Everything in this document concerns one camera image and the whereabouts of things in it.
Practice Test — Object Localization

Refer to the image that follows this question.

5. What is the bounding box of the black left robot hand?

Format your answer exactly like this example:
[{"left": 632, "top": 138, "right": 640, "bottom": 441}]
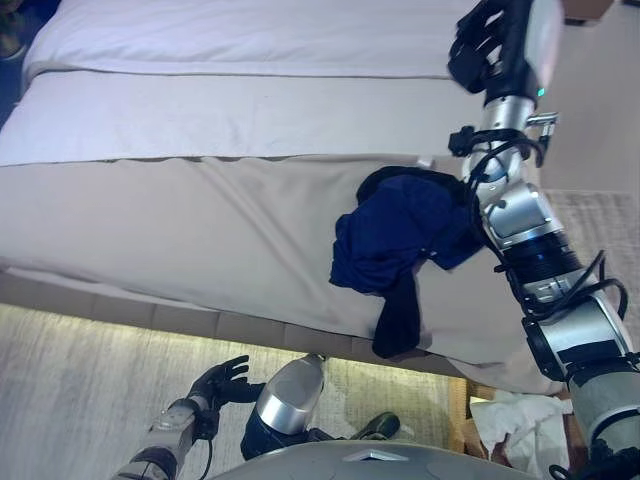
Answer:
[{"left": 188, "top": 353, "right": 267, "bottom": 415}]

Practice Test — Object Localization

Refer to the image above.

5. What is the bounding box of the black garment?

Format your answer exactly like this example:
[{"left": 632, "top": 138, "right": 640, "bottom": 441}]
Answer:
[{"left": 354, "top": 164, "right": 475, "bottom": 361}]

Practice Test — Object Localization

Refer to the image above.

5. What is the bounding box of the grey robot torso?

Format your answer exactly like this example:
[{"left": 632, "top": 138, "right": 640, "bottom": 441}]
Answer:
[{"left": 208, "top": 437, "right": 524, "bottom": 480}]

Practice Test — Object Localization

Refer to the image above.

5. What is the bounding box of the white duvet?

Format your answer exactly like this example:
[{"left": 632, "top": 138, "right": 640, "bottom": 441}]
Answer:
[{"left": 0, "top": 0, "right": 482, "bottom": 167}]

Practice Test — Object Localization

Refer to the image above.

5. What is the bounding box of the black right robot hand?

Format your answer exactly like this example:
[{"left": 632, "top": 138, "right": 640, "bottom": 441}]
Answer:
[{"left": 446, "top": 0, "right": 565, "bottom": 105}]

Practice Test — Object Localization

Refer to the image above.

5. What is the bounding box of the blue garment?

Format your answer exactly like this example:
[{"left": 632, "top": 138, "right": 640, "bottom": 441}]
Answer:
[{"left": 328, "top": 173, "right": 485, "bottom": 297}]

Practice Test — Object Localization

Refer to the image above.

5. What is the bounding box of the white garment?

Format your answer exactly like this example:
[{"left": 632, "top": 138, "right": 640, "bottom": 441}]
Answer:
[{"left": 468, "top": 388, "right": 575, "bottom": 452}]

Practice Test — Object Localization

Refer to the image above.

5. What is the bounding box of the brown wicker basket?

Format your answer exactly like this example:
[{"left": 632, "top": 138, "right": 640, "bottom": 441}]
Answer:
[{"left": 446, "top": 376, "right": 577, "bottom": 480}]

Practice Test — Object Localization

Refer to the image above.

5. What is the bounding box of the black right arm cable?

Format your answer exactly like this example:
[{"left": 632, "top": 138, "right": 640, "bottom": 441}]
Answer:
[{"left": 461, "top": 126, "right": 630, "bottom": 322}]

